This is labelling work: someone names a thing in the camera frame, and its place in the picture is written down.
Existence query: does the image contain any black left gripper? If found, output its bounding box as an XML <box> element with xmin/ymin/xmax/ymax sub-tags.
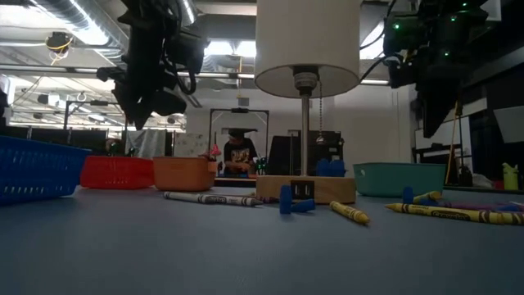
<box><xmin>97</xmin><ymin>7</ymin><xmax>210</xmax><ymax>131</ymax></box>

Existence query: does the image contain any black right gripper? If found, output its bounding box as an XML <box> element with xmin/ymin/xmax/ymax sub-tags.
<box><xmin>383</xmin><ymin>11</ymin><xmax>491</xmax><ymax>139</ymax></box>

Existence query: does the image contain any yellow crayon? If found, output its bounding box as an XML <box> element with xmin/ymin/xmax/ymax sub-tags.
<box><xmin>329</xmin><ymin>200</ymin><xmax>371</xmax><ymax>225</ymax></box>
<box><xmin>412</xmin><ymin>190</ymin><xmax>443</xmax><ymax>205</ymax></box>
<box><xmin>384</xmin><ymin>202</ymin><xmax>524</xmax><ymax>225</ymax></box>

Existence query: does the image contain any grey tarp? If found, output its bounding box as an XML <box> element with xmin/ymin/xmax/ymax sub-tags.
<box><xmin>124</xmin><ymin>129</ymin><xmax>169</xmax><ymax>159</ymax></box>

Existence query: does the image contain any person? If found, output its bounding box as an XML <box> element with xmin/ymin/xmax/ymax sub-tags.
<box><xmin>223</xmin><ymin>127</ymin><xmax>260</xmax><ymax>175</ymax></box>
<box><xmin>104</xmin><ymin>138</ymin><xmax>124</xmax><ymax>157</ymax></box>

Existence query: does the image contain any red plastic basket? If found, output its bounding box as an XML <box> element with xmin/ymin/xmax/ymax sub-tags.
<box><xmin>79</xmin><ymin>155</ymin><xmax>156</xmax><ymax>190</ymax></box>

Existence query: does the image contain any orange plastic bin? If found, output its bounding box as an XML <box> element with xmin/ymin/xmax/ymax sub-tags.
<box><xmin>152</xmin><ymin>157</ymin><xmax>218</xmax><ymax>193</ymax></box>

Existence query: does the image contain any red background object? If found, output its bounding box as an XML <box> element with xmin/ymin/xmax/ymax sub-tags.
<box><xmin>200</xmin><ymin>143</ymin><xmax>223</xmax><ymax>161</ymax></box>

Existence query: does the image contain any teal plastic bin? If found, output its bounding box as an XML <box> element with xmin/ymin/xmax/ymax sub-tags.
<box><xmin>352</xmin><ymin>162</ymin><xmax>447</xmax><ymax>198</ymax></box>

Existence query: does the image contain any ceiling light panel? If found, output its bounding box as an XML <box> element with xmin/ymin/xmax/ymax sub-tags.
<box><xmin>359</xmin><ymin>20</ymin><xmax>388</xmax><ymax>61</ymax></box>

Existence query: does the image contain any yellow-green bottle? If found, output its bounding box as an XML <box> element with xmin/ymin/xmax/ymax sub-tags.
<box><xmin>501</xmin><ymin>162</ymin><xmax>520</xmax><ymax>191</ymax></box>

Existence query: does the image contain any purple crayon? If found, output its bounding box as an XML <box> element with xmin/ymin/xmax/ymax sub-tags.
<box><xmin>440</xmin><ymin>199</ymin><xmax>524</xmax><ymax>212</ymax></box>

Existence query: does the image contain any white crayon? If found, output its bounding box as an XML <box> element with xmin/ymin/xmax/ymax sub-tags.
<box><xmin>162</xmin><ymin>191</ymin><xmax>264</xmax><ymax>207</ymax></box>

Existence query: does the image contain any black cabinet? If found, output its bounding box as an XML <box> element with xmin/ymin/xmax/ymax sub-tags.
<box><xmin>306</xmin><ymin>129</ymin><xmax>346</xmax><ymax>176</ymax></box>

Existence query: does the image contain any blue plastic basket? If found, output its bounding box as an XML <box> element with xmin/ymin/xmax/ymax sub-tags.
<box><xmin>0</xmin><ymin>135</ymin><xmax>92</xmax><ymax>207</ymax></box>

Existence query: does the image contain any white lamp wooden base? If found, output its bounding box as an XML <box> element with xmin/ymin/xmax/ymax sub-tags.
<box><xmin>254</xmin><ymin>0</ymin><xmax>362</xmax><ymax>205</ymax></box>

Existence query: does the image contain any black monitor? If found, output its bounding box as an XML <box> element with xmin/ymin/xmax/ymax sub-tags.
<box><xmin>268</xmin><ymin>134</ymin><xmax>300</xmax><ymax>176</ymax></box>

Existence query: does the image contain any blue-grey table mat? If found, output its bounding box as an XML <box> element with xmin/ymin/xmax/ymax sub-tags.
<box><xmin>0</xmin><ymin>186</ymin><xmax>524</xmax><ymax>295</ymax></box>

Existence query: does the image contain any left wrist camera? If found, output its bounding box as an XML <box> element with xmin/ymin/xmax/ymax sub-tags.
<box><xmin>154</xmin><ymin>90</ymin><xmax>188</xmax><ymax>118</ymax></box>

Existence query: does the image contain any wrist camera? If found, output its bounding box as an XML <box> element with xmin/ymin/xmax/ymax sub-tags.
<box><xmin>387</xmin><ymin>56</ymin><xmax>419</xmax><ymax>89</ymax></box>
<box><xmin>154</xmin><ymin>90</ymin><xmax>188</xmax><ymax>118</ymax></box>

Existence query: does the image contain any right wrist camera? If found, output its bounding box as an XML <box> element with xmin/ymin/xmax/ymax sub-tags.
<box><xmin>387</xmin><ymin>56</ymin><xmax>419</xmax><ymax>89</ymax></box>

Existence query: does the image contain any black metal frame stand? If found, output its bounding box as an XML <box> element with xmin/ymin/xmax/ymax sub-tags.
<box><xmin>207</xmin><ymin>107</ymin><xmax>271</xmax><ymax>165</ymax></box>
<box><xmin>63</xmin><ymin>99</ymin><xmax>131</xmax><ymax>144</ymax></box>

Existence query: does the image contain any black cord reel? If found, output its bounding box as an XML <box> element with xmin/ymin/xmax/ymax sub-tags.
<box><xmin>43</xmin><ymin>31</ymin><xmax>75</xmax><ymax>66</ymax></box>

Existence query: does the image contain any silver ventilation duct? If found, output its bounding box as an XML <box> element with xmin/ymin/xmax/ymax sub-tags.
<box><xmin>30</xmin><ymin>0</ymin><xmax>132</xmax><ymax>70</ymax></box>

